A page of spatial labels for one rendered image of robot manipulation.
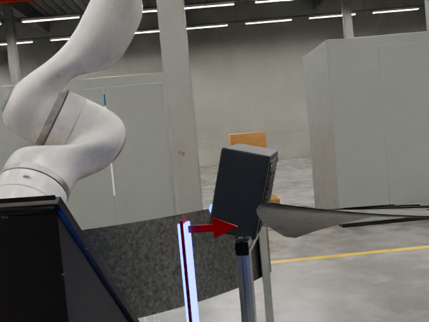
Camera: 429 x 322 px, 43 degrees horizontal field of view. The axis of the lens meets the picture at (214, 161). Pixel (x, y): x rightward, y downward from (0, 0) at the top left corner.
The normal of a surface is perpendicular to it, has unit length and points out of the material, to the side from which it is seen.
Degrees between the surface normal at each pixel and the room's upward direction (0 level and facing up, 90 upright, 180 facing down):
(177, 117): 90
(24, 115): 104
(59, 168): 68
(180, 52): 90
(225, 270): 90
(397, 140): 90
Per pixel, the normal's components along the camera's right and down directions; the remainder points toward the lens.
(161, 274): 0.52, 0.00
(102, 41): 0.22, 0.22
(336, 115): 0.04, 0.05
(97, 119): 0.43, -0.51
